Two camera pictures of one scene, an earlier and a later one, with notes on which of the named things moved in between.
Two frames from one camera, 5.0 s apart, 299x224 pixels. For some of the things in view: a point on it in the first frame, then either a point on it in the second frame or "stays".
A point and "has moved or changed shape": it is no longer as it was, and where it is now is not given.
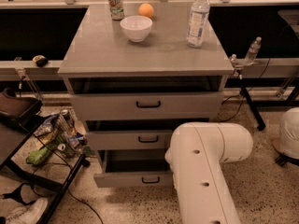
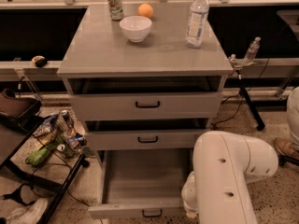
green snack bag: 37,156 stays
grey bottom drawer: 130,168 has moved or changed shape
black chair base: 282,159 stays
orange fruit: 146,9 stays
